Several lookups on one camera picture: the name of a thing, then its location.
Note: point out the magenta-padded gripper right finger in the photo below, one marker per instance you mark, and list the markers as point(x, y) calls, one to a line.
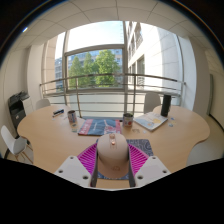
point(151, 168)

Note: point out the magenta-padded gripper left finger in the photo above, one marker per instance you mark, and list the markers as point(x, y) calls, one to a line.
point(71, 168)

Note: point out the beige computer mouse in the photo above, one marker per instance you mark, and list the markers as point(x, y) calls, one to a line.
point(112, 156)

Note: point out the blue patterned mouse pad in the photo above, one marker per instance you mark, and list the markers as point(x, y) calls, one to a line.
point(141, 145)

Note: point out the open illustrated book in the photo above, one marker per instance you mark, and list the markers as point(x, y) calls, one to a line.
point(150, 120)

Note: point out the red and blue magazine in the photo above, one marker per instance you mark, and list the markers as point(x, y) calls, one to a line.
point(98, 127)

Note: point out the blue patterned tin can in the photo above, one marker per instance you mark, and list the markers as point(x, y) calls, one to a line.
point(72, 117)

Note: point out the red and white tin can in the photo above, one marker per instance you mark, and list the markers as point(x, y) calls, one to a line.
point(128, 120)

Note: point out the small blue stapler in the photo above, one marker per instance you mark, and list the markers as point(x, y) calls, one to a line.
point(58, 112)

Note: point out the black cylindrical speaker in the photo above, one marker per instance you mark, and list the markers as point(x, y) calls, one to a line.
point(165, 105)

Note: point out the white chair with wooden legs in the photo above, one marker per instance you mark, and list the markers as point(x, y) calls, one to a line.
point(11, 141)

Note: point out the metal balcony railing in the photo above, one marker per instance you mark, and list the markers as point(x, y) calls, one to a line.
point(100, 75)

